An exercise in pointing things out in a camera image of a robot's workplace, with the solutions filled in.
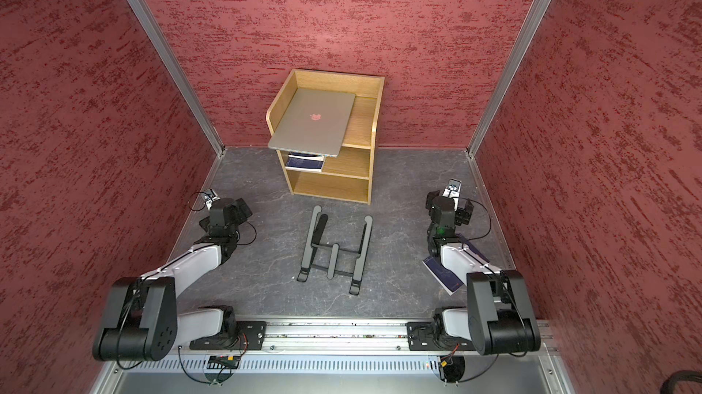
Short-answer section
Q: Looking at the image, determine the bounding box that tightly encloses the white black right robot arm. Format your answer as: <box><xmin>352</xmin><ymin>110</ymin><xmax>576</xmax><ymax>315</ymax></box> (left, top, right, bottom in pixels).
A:
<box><xmin>424</xmin><ymin>191</ymin><xmax>541</xmax><ymax>356</ymax></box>

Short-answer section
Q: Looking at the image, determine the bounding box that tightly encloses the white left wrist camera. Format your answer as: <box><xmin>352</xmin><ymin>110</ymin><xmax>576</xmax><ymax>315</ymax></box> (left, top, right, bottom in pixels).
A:
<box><xmin>199</xmin><ymin>189</ymin><xmax>220</xmax><ymax>209</ymax></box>

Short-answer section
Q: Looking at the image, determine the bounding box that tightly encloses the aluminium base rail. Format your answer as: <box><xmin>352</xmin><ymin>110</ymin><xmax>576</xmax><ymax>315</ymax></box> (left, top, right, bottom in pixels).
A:
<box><xmin>104</xmin><ymin>318</ymin><xmax>559</xmax><ymax>383</ymax></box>

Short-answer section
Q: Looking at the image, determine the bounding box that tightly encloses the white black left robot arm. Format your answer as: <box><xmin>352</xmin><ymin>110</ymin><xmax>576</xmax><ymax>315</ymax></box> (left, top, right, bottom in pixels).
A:
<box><xmin>93</xmin><ymin>198</ymin><xmax>252</xmax><ymax>364</ymax></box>

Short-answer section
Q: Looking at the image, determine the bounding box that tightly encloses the aluminium corner post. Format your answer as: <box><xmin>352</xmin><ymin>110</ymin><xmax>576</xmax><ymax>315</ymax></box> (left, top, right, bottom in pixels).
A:
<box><xmin>467</xmin><ymin>0</ymin><xmax>552</xmax><ymax>159</ymax></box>
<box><xmin>127</xmin><ymin>0</ymin><xmax>226</xmax><ymax>158</ymax></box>

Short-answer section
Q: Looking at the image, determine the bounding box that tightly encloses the aluminium corner post left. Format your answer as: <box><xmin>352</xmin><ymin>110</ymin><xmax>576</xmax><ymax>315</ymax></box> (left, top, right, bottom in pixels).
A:
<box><xmin>127</xmin><ymin>0</ymin><xmax>226</xmax><ymax>158</ymax></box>

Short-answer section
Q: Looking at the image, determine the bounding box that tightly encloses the black laptop stand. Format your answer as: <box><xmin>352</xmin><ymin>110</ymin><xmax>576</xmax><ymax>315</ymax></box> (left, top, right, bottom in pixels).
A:
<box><xmin>296</xmin><ymin>205</ymin><xmax>374</xmax><ymax>296</ymax></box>

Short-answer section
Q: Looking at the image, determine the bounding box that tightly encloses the blue book upper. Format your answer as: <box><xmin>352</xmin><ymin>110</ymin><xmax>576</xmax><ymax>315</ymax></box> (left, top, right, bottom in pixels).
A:
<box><xmin>288</xmin><ymin>152</ymin><xmax>325</xmax><ymax>162</ymax></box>

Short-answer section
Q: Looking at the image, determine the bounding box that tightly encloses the wooden shelf unit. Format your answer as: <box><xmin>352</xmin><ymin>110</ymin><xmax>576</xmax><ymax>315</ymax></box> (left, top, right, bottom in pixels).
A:
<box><xmin>266</xmin><ymin>69</ymin><xmax>385</xmax><ymax>204</ymax></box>

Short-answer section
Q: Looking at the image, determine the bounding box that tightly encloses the silver laptop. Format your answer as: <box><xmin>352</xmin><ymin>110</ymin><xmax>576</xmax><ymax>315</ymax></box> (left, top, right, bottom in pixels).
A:
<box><xmin>268</xmin><ymin>88</ymin><xmax>356</xmax><ymax>156</ymax></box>

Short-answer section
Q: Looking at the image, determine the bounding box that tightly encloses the black cable corner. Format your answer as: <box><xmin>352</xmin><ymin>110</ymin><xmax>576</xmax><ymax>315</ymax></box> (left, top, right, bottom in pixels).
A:
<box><xmin>660</xmin><ymin>370</ymin><xmax>702</xmax><ymax>394</ymax></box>

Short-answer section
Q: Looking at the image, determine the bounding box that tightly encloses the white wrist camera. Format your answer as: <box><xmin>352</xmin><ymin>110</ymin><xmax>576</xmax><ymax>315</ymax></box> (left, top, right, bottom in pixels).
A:
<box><xmin>442</xmin><ymin>178</ymin><xmax>462</xmax><ymax>200</ymax></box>
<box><xmin>199</xmin><ymin>189</ymin><xmax>220</xmax><ymax>209</ymax></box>

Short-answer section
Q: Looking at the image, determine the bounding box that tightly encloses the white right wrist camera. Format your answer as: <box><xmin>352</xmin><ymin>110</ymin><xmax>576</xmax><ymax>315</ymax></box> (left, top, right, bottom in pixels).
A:
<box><xmin>442</xmin><ymin>178</ymin><xmax>462</xmax><ymax>200</ymax></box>

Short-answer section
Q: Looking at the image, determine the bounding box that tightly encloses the blue book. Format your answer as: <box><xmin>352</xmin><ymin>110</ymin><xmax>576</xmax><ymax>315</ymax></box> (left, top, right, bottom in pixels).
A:
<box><xmin>285</xmin><ymin>156</ymin><xmax>325</xmax><ymax>173</ymax></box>
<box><xmin>288</xmin><ymin>152</ymin><xmax>325</xmax><ymax>162</ymax></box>

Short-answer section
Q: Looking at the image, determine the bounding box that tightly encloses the blue book lower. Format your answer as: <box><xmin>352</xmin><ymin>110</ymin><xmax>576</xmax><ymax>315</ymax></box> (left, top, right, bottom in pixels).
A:
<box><xmin>285</xmin><ymin>156</ymin><xmax>325</xmax><ymax>173</ymax></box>

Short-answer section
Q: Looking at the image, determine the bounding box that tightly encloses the blue booklet yellow label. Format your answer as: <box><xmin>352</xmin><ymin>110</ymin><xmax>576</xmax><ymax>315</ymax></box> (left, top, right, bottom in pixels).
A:
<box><xmin>423</xmin><ymin>236</ymin><xmax>498</xmax><ymax>295</ymax></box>

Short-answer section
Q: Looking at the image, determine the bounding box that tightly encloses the aluminium corner post right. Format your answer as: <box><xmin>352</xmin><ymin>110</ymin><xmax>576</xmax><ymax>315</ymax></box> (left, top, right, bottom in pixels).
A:
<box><xmin>467</xmin><ymin>0</ymin><xmax>552</xmax><ymax>159</ymax></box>

